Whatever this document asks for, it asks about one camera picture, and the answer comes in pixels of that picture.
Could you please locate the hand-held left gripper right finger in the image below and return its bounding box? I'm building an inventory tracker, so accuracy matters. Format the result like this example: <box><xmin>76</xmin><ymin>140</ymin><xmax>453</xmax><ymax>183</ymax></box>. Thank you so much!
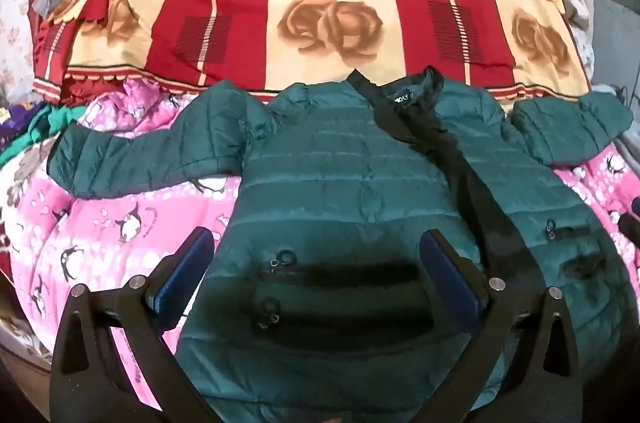
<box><xmin>419</xmin><ymin>229</ymin><xmax>586</xmax><ymax>423</ymax></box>

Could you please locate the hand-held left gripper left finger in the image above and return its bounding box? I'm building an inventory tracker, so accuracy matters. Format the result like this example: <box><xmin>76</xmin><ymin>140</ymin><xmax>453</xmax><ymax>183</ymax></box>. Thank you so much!
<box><xmin>50</xmin><ymin>227</ymin><xmax>216</xmax><ymax>423</ymax></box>

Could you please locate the green puffer jacket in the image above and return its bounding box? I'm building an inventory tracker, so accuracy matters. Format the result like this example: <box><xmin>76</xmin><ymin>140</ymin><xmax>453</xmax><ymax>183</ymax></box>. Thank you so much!
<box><xmin>46</xmin><ymin>65</ymin><xmax>636</xmax><ymax>423</ymax></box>

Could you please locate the green and purple clothes pile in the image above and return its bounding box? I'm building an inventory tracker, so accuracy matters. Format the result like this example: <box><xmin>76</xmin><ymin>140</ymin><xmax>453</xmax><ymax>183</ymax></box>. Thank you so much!
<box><xmin>0</xmin><ymin>100</ymin><xmax>88</xmax><ymax>164</ymax></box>

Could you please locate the pink penguin print blanket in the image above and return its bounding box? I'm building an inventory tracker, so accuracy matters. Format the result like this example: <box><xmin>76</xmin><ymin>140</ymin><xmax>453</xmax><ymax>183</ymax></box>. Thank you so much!
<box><xmin>0</xmin><ymin>75</ymin><xmax>640</xmax><ymax>404</ymax></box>

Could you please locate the red yellow rose print quilt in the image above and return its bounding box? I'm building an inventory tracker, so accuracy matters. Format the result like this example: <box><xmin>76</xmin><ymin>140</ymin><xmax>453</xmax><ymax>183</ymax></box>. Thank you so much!
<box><xmin>32</xmin><ymin>0</ymin><xmax>593</xmax><ymax>104</ymax></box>

